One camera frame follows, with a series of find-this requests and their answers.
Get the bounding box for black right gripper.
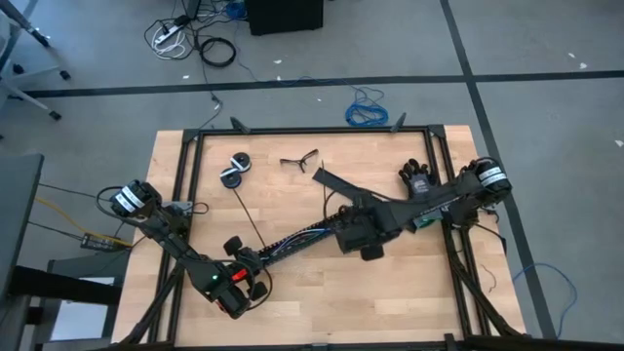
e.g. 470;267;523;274
335;209;391;262

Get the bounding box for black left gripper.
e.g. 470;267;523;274
222;236;269;301

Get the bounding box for white wire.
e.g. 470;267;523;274
292;226;337;240

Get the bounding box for black slotted cable duct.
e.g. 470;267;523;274
255;207;352;268

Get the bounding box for black work glove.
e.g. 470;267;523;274
398;158;439;199

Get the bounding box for black power supply box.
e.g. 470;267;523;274
79;232;120;254

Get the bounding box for black flat bar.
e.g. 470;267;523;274
8;264;124;307

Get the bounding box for black computer tower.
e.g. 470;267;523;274
244;0;325;37

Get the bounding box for grey desk top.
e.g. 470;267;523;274
0;152;46;301

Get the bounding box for white power strip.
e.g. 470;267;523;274
152;22;185;51

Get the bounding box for grey office chair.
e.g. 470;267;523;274
0;0;73;123

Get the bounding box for black camera cable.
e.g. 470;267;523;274
214;259;274;313
322;188;353;221

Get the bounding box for white wire spool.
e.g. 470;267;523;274
229;152;253;174

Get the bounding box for black aluminium table frame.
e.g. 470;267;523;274
109;112;527;351

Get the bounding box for blue coiled cable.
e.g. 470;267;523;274
343;86;391;129

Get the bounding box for yellow floor cable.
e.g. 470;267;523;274
32;193;134;249

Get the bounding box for thin blue floor cable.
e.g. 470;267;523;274
510;261;580;341

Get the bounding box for black coiled cable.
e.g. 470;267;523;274
198;36;238;69

